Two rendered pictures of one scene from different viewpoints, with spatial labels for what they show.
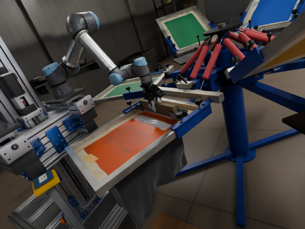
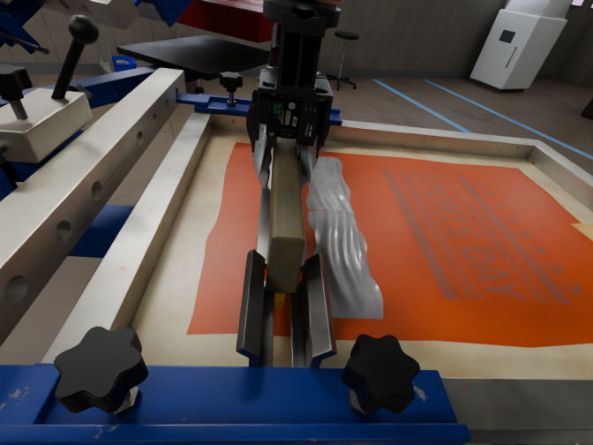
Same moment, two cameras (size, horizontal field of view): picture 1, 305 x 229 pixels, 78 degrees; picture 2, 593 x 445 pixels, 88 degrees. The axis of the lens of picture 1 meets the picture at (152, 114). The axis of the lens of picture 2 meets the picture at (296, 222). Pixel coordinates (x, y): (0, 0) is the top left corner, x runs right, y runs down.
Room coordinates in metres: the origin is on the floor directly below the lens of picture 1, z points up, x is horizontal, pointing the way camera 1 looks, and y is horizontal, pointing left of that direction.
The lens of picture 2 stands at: (1.50, 0.12, 1.23)
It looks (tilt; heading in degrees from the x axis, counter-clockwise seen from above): 40 degrees down; 202
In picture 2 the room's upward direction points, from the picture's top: 9 degrees clockwise
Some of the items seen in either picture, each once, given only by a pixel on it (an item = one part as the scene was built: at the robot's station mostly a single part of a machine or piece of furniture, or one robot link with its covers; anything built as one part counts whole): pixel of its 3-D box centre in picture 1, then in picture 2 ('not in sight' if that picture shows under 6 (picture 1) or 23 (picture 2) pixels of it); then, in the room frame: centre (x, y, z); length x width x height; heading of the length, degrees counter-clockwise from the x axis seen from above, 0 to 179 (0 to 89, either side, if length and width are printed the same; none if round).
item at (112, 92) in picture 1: (138, 77); not in sight; (2.05, 0.01, 1.05); 1.08 x 0.61 x 0.23; 60
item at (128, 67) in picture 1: (127, 71); not in sight; (1.24, 0.06, 1.30); 0.11 x 0.11 x 0.08; 57
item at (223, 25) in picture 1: (232, 98); not in sight; (1.60, -0.77, 0.67); 0.40 x 0.40 x 1.35
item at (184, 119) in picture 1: (191, 119); (269, 121); (0.95, -0.21, 0.97); 0.30 x 0.05 x 0.07; 120
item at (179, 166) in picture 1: (158, 175); not in sight; (0.87, 0.08, 0.74); 0.46 x 0.04 x 0.42; 120
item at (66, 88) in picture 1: (61, 88); not in sight; (1.44, 0.57, 1.31); 0.15 x 0.15 x 0.10
